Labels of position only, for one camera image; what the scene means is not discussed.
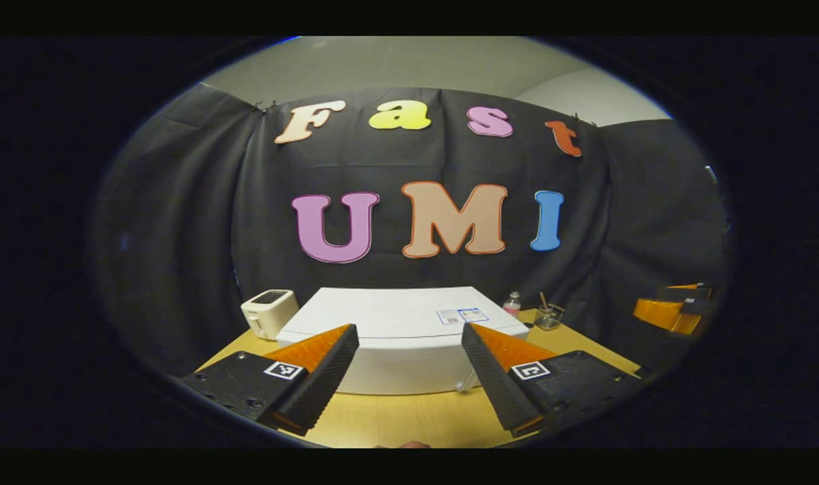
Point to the wooden stick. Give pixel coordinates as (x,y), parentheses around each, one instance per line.
(544,301)

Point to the white toaster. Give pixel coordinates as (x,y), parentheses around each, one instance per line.
(268,316)

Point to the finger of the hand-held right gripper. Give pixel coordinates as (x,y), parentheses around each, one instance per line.
(665,315)

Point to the white microwave oven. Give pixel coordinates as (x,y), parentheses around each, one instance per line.
(396,330)

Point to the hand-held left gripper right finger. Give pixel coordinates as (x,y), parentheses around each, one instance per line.
(494,377)

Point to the pink label plastic bottle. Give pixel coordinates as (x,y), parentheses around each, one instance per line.
(512,306)

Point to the clear glass jar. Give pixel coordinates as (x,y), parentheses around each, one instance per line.
(549,318)

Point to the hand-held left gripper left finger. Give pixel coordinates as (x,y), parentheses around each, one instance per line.
(322,377)

